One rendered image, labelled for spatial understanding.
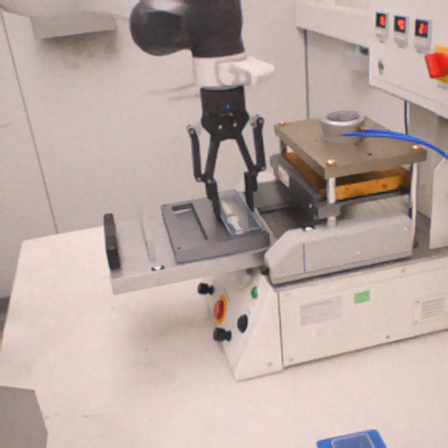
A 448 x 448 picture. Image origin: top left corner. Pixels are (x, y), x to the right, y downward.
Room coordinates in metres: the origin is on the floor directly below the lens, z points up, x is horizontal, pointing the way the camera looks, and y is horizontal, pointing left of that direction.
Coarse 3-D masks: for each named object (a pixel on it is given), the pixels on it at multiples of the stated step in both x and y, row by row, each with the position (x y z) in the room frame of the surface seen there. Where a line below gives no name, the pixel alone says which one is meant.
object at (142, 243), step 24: (144, 216) 0.94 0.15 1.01; (120, 240) 0.93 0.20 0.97; (144, 240) 0.92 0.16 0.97; (168, 240) 0.91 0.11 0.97; (120, 264) 0.84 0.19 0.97; (144, 264) 0.83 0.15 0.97; (168, 264) 0.82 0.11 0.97; (192, 264) 0.81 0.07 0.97; (216, 264) 0.82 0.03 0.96; (240, 264) 0.83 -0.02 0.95; (120, 288) 0.79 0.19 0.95; (144, 288) 0.80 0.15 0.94
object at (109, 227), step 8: (104, 216) 0.96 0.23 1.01; (112, 216) 0.96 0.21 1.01; (104, 224) 0.92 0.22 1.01; (112, 224) 0.92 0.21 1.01; (104, 232) 0.89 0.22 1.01; (112, 232) 0.88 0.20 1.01; (104, 240) 0.86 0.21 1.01; (112, 240) 0.85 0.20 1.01; (112, 248) 0.83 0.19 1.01; (112, 256) 0.83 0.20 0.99; (112, 264) 0.82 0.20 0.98
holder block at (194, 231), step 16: (240, 192) 1.04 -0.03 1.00; (176, 208) 1.01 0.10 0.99; (192, 208) 1.01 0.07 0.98; (208, 208) 0.98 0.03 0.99; (176, 224) 0.92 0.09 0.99; (192, 224) 0.94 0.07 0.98; (208, 224) 0.91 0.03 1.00; (176, 240) 0.86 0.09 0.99; (192, 240) 0.88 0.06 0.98; (208, 240) 0.85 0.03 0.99; (224, 240) 0.84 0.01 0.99; (240, 240) 0.84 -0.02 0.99; (256, 240) 0.84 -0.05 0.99; (176, 256) 0.82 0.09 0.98; (192, 256) 0.82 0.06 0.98; (208, 256) 0.83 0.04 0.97
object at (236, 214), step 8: (224, 192) 1.02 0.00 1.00; (232, 192) 1.02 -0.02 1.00; (224, 200) 0.98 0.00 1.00; (232, 200) 0.98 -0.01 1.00; (240, 200) 0.98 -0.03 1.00; (224, 208) 0.95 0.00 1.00; (232, 208) 0.94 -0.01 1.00; (240, 208) 0.94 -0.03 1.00; (248, 208) 0.94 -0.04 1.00; (224, 216) 0.91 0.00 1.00; (232, 216) 0.91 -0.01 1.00; (240, 216) 0.91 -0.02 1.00; (248, 216) 0.90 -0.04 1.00; (232, 224) 0.88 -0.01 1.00; (240, 224) 0.87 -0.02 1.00; (248, 224) 0.87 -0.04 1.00; (256, 224) 0.87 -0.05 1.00; (232, 232) 0.85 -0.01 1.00
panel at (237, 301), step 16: (256, 272) 0.86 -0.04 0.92; (224, 288) 0.96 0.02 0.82; (240, 288) 0.89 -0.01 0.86; (208, 304) 1.00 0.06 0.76; (224, 304) 0.92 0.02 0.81; (240, 304) 0.86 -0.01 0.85; (256, 304) 0.81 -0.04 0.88; (224, 320) 0.90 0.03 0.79; (240, 336) 0.81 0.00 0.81; (240, 352) 0.79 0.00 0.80
